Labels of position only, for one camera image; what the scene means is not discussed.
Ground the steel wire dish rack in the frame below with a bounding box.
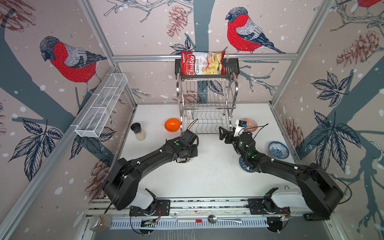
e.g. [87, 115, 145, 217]
[176, 75, 238, 135]

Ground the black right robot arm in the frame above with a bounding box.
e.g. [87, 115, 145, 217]
[219, 127, 344, 220]

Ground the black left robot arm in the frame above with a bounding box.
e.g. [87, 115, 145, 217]
[102, 130, 199, 213]

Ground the red patterned ceramic bowl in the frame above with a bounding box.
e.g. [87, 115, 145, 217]
[241, 118, 258, 133]

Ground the dark blue geometric bowl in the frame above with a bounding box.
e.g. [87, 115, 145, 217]
[239, 157, 255, 173]

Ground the orange plastic bowl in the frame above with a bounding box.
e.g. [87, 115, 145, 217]
[164, 118, 181, 133]

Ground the blue white floral bowl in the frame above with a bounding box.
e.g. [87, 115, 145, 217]
[269, 141, 290, 159]

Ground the salt grinder with black cap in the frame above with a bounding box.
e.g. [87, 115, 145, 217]
[131, 123, 146, 141]

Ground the metal spoon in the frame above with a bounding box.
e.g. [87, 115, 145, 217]
[208, 215, 243, 225]

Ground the red cassava chips bag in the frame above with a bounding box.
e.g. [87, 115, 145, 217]
[181, 51, 225, 76]

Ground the glass jar with lid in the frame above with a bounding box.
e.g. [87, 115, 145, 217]
[88, 215, 112, 232]

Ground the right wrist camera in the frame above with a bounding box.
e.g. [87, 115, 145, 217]
[234, 120, 247, 137]

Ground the black wall shelf basket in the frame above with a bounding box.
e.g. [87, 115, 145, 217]
[175, 58, 240, 81]

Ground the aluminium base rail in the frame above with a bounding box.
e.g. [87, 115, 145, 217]
[85, 196, 307, 232]

